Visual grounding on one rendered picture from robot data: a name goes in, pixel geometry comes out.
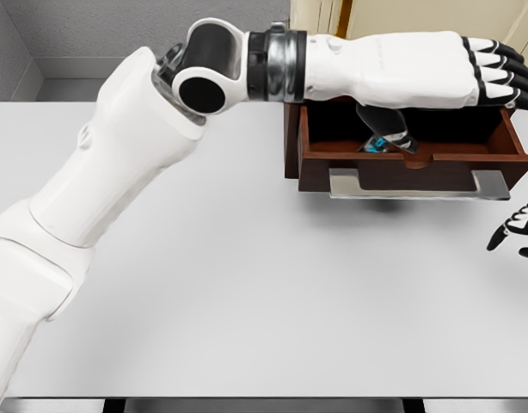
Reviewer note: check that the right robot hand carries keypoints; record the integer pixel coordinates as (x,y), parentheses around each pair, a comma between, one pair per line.
(522,221)

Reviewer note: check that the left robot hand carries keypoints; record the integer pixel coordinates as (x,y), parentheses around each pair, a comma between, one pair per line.
(419,69)

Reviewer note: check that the small blue switch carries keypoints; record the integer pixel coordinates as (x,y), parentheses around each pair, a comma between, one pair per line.
(374,145)

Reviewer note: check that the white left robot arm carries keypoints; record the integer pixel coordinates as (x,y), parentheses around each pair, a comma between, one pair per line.
(118,172)

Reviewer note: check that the brown wooden drawer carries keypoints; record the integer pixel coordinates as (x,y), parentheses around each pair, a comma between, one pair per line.
(419,174)

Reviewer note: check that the brown wooden cabinet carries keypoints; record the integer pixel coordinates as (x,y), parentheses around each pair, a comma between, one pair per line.
(291,142)

